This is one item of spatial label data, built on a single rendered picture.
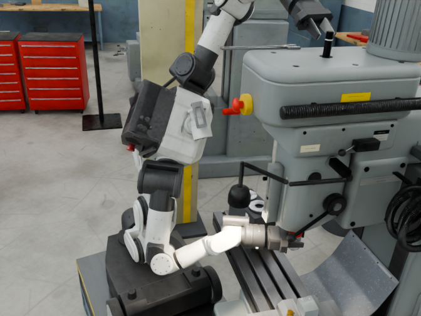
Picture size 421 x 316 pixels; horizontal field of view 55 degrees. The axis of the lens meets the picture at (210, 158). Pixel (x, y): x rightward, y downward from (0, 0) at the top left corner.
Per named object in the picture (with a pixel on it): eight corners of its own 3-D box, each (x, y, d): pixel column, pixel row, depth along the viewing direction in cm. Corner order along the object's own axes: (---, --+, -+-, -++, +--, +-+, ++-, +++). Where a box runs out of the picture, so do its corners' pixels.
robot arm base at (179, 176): (137, 200, 145) (135, 185, 136) (143, 168, 152) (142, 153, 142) (178, 205, 146) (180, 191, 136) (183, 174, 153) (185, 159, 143)
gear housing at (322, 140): (292, 161, 113) (297, 128, 108) (260, 126, 133) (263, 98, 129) (393, 150, 121) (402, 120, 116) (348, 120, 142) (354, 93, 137)
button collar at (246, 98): (245, 118, 113) (247, 98, 110) (238, 110, 118) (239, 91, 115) (252, 118, 113) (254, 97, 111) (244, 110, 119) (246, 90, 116)
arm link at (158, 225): (138, 273, 140) (145, 210, 137) (144, 258, 153) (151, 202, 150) (171, 277, 141) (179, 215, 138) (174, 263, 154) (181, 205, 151)
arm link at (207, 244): (243, 242, 140) (208, 259, 140) (242, 236, 149) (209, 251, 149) (234, 226, 139) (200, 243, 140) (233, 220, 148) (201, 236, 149)
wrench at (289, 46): (222, 51, 115) (222, 47, 114) (218, 47, 118) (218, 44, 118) (300, 49, 121) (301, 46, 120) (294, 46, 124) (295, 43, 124)
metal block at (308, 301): (302, 323, 138) (305, 311, 136) (295, 310, 143) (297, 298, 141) (316, 321, 139) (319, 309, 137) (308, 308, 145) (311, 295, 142)
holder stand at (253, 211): (250, 252, 182) (254, 216, 173) (227, 225, 199) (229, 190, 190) (272, 245, 187) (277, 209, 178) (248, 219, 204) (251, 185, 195)
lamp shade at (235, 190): (222, 202, 127) (223, 185, 124) (237, 193, 132) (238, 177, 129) (240, 211, 123) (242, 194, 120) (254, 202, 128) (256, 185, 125)
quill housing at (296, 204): (285, 244, 130) (300, 157, 115) (262, 208, 148) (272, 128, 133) (337, 236, 135) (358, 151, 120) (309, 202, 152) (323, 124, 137)
